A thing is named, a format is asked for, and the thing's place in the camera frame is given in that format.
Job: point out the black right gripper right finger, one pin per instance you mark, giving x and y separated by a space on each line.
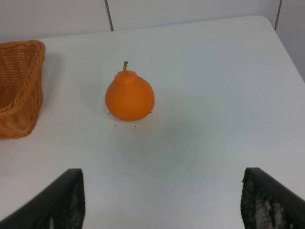
267 204

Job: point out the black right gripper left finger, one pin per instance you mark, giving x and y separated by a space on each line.
61 205

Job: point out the orange with stem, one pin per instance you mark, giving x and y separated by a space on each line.
129 97

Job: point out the orange wicker basket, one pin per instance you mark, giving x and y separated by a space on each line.
21 96

